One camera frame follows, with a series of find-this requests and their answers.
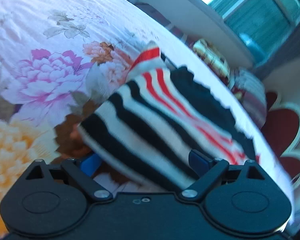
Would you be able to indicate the folded yellow patterned blanket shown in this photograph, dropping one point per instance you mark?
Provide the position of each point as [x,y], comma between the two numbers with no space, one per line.
[209,54]

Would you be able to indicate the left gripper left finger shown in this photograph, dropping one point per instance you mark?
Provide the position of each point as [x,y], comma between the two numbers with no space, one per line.
[80,172]

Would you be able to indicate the white floral bed quilt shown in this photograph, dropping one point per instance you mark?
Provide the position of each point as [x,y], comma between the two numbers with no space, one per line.
[59,61]

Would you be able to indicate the striped dinosaur knit sweater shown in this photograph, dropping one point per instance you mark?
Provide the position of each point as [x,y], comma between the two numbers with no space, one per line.
[147,128]

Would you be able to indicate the red heart-shaped headboard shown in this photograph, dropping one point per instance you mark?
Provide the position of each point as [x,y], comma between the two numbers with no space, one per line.
[282,132]

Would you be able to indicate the striped pillow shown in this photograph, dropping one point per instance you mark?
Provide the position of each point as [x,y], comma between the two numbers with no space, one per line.
[250,92]

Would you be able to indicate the large sliding window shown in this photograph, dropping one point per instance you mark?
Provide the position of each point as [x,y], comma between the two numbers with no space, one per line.
[256,27]

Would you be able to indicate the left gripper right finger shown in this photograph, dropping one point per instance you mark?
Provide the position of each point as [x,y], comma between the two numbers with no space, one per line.
[210,171]

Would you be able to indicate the striped purple bed sheet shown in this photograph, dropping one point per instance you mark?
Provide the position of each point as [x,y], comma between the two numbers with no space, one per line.
[160,18]

